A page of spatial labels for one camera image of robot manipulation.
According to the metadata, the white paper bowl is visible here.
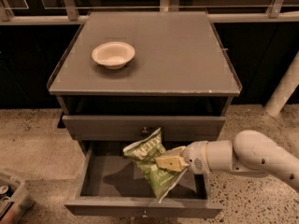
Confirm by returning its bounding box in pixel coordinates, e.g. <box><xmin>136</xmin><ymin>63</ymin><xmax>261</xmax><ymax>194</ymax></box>
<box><xmin>92</xmin><ymin>42</ymin><xmax>135</xmax><ymax>69</ymax></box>

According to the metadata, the round brass knob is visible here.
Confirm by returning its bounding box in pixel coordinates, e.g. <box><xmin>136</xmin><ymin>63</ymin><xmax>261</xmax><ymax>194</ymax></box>
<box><xmin>142</xmin><ymin>127</ymin><xmax>150</xmax><ymax>135</ymax></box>
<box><xmin>142</xmin><ymin>210</ymin><xmax>149</xmax><ymax>217</ymax></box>

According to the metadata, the grey top drawer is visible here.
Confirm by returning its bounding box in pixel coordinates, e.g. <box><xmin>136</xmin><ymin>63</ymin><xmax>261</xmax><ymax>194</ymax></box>
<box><xmin>63</xmin><ymin>115</ymin><xmax>225</xmax><ymax>142</ymax></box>

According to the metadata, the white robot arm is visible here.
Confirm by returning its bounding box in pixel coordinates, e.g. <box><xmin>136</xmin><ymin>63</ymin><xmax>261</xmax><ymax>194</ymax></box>
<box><xmin>155</xmin><ymin>130</ymin><xmax>299</xmax><ymax>192</ymax></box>

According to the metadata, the green jalapeno chip bag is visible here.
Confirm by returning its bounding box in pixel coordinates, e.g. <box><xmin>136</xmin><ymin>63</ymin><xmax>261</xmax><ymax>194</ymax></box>
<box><xmin>123</xmin><ymin>128</ymin><xmax>187</xmax><ymax>203</ymax></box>

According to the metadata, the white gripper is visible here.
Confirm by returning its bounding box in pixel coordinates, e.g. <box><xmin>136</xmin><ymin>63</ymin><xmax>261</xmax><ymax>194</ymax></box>
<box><xmin>155</xmin><ymin>141</ymin><xmax>210</xmax><ymax>175</ymax></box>

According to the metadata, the white cylindrical post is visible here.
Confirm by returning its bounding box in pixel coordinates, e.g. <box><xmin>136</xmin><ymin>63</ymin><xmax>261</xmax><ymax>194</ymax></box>
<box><xmin>264</xmin><ymin>51</ymin><xmax>299</xmax><ymax>117</ymax></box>

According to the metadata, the metal railing frame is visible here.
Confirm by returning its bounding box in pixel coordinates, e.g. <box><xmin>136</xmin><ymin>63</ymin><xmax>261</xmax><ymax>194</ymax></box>
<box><xmin>0</xmin><ymin>0</ymin><xmax>299</xmax><ymax>24</ymax></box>

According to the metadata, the round brass top knob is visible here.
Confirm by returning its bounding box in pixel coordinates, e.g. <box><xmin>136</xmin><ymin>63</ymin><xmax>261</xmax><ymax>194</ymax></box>
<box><xmin>142</xmin><ymin>127</ymin><xmax>150</xmax><ymax>135</ymax></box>

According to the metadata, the grey wooden drawer cabinet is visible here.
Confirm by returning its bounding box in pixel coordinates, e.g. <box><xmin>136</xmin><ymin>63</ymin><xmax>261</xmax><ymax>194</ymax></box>
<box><xmin>46</xmin><ymin>10</ymin><xmax>244</xmax><ymax>161</ymax></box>

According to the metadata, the grey open middle drawer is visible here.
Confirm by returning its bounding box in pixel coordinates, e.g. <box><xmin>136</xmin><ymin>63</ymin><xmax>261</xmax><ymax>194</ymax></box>
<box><xmin>64</xmin><ymin>141</ymin><xmax>222</xmax><ymax>218</ymax></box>

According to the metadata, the soda can in bin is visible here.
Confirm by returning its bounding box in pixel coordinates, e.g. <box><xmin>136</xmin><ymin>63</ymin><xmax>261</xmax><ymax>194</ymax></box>
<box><xmin>0</xmin><ymin>186</ymin><xmax>9</xmax><ymax>195</ymax></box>

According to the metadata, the clear plastic storage bin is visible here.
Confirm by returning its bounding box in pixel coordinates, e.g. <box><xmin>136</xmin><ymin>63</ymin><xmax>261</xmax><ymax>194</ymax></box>
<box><xmin>0</xmin><ymin>169</ymin><xmax>35</xmax><ymax>224</ymax></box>

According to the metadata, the round brass middle knob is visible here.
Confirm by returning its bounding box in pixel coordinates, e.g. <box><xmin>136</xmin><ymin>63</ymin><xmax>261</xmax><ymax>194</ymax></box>
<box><xmin>142</xmin><ymin>210</ymin><xmax>149</xmax><ymax>217</ymax></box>

